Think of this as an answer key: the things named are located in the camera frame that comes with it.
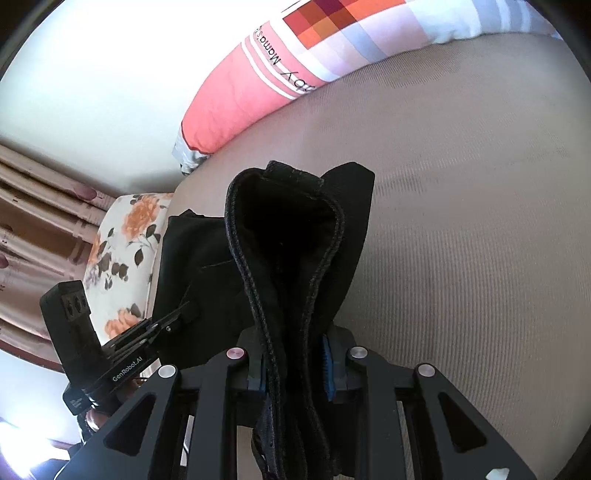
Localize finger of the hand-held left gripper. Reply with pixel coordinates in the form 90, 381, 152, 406
102, 318, 177, 361
151, 301, 192, 328

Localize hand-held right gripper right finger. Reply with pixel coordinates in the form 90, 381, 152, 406
322, 325, 539, 480

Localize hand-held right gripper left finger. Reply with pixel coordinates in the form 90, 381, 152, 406
55, 329, 269, 480

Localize black pants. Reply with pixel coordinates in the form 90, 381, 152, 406
151, 160, 376, 480

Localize person's left hand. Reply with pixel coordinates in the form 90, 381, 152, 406
78, 406, 112, 435

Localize floral pillow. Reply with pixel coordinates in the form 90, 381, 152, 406
83, 193, 175, 344

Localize beige patterned curtain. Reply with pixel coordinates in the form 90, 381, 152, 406
0, 142, 117, 370

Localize beige woven bed mat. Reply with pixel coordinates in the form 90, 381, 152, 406
143, 32, 591, 480

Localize pink and white pillow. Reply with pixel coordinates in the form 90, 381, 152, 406
172, 0, 561, 177

